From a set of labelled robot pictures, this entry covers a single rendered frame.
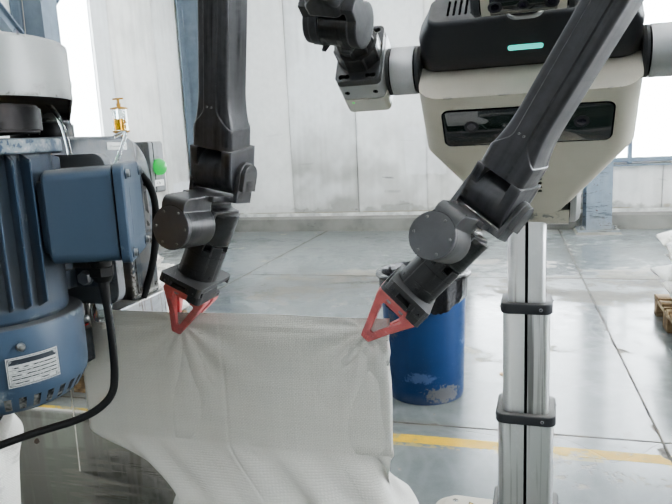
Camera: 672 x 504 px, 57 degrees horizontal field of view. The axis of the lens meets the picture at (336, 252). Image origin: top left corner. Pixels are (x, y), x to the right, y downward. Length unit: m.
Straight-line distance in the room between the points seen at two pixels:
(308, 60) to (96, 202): 8.75
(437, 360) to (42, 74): 2.69
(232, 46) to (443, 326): 2.40
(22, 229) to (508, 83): 0.85
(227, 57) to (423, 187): 8.14
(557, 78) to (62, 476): 1.37
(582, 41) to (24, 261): 0.59
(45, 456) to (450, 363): 2.04
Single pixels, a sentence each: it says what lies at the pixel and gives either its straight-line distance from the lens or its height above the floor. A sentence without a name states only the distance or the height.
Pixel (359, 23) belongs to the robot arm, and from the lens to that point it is 1.10.
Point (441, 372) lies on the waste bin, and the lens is 3.15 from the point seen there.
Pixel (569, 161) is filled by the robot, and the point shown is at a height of 1.26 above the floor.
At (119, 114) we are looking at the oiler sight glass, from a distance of 1.11.
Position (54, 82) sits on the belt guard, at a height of 1.38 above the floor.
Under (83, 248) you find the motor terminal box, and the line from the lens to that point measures 0.61.
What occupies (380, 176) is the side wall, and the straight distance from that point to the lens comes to 9.00.
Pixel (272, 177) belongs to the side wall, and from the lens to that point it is 9.46.
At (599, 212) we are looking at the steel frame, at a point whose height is 0.27.
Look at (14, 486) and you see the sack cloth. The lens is 1.34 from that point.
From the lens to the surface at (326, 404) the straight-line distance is 0.90.
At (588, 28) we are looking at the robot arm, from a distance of 0.73.
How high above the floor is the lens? 1.32
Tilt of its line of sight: 10 degrees down
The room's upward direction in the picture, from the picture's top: 3 degrees counter-clockwise
